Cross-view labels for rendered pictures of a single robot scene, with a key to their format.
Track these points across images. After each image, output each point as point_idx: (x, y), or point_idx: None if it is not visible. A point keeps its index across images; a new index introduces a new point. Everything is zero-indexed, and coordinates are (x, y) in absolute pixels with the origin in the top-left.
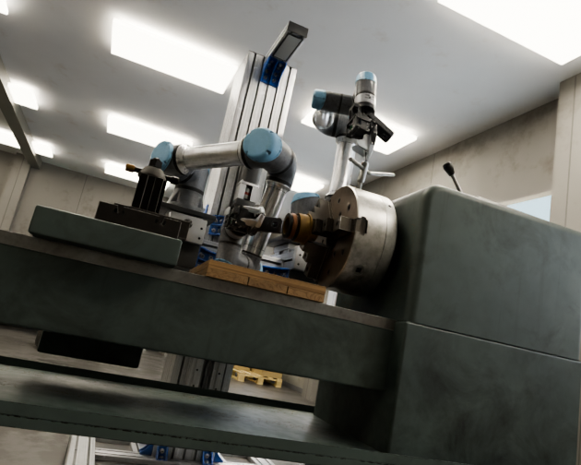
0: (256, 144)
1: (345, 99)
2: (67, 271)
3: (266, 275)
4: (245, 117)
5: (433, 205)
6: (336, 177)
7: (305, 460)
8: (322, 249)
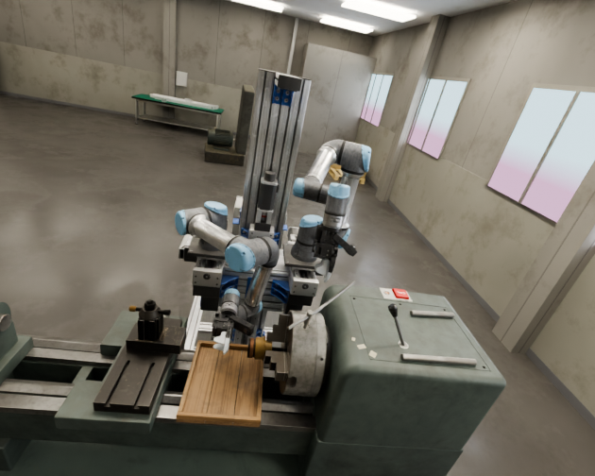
0: (233, 261)
1: (322, 196)
2: None
3: (216, 418)
4: (261, 143)
5: (348, 383)
6: None
7: None
8: None
